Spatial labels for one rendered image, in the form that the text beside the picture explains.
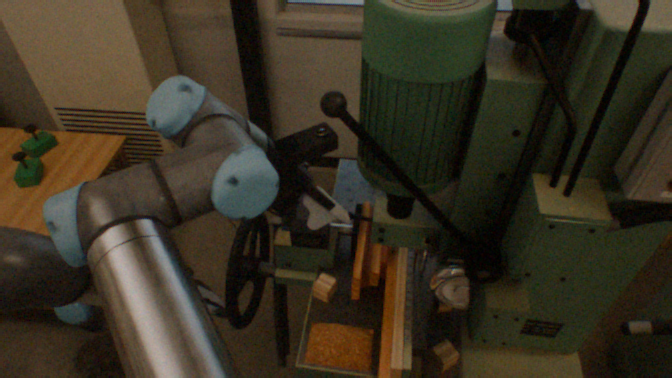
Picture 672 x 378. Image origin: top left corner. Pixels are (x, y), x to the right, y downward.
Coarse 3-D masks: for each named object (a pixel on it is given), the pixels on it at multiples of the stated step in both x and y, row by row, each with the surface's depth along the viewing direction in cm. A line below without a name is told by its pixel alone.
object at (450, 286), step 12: (456, 264) 82; (444, 276) 82; (456, 276) 81; (432, 288) 86; (444, 288) 85; (456, 288) 84; (468, 288) 83; (444, 300) 87; (456, 300) 87; (468, 300) 86
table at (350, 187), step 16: (352, 160) 128; (336, 176) 124; (352, 176) 124; (336, 192) 120; (352, 192) 120; (368, 192) 120; (352, 208) 116; (352, 224) 112; (288, 272) 106; (304, 272) 106; (320, 272) 102; (336, 272) 102; (352, 272) 102; (368, 288) 99; (384, 288) 99; (320, 304) 96; (336, 304) 96; (352, 304) 96; (368, 304) 96; (320, 320) 94; (336, 320) 94; (352, 320) 94; (368, 320) 94; (304, 336) 91; (304, 352) 89; (304, 368) 87; (320, 368) 87; (336, 368) 87
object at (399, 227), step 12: (384, 204) 93; (420, 204) 93; (384, 216) 91; (420, 216) 91; (432, 216) 91; (372, 228) 92; (384, 228) 91; (396, 228) 90; (408, 228) 90; (420, 228) 89; (432, 228) 89; (372, 240) 94; (384, 240) 94; (396, 240) 93; (408, 240) 92; (420, 240) 92
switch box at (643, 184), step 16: (656, 96) 55; (656, 112) 55; (640, 128) 58; (656, 128) 54; (640, 144) 57; (656, 144) 54; (624, 160) 61; (640, 160) 57; (656, 160) 55; (624, 176) 60; (640, 176) 57; (656, 176) 56; (624, 192) 60; (640, 192) 58; (656, 192) 58
